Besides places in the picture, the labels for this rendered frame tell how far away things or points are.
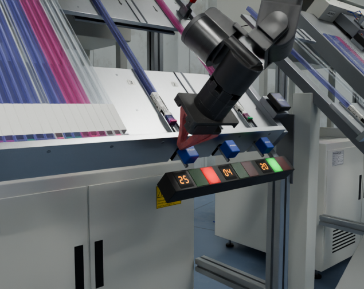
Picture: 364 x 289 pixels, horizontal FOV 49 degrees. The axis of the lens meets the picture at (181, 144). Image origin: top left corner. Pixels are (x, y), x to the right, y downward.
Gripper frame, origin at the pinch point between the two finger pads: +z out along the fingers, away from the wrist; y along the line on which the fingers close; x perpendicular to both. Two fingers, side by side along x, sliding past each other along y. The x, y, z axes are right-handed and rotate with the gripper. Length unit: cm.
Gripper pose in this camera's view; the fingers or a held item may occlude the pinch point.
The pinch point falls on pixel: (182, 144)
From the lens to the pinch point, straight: 68.9
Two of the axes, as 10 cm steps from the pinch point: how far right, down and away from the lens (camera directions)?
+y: -7.5, 0.3, -6.6
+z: -4.9, 6.4, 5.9
